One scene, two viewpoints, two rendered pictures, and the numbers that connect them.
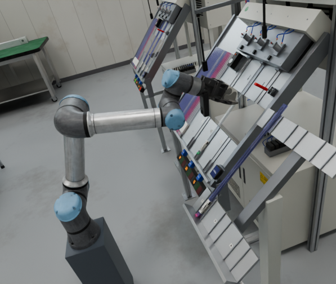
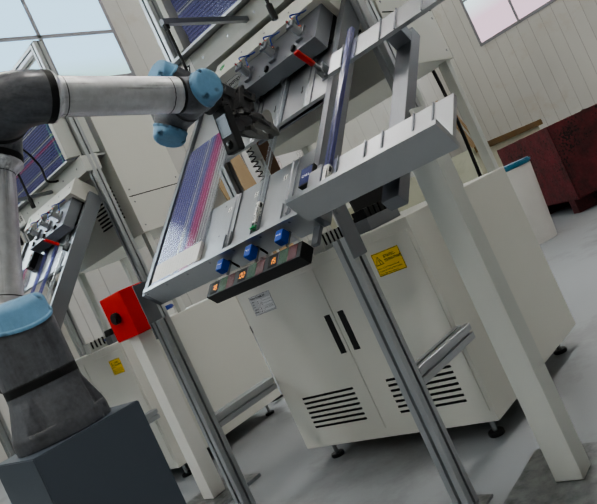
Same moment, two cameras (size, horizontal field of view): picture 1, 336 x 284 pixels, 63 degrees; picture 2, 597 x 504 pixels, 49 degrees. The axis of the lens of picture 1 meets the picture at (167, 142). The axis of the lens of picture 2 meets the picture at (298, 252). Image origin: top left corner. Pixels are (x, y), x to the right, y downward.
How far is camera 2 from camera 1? 1.18 m
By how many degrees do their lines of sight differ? 49
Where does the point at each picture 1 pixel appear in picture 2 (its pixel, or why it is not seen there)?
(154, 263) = not seen: outside the picture
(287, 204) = (448, 280)
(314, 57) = (348, 22)
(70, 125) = (17, 77)
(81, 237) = (68, 390)
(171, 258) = not seen: outside the picture
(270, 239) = (457, 196)
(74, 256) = (62, 451)
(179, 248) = not seen: outside the picture
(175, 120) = (208, 79)
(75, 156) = (5, 220)
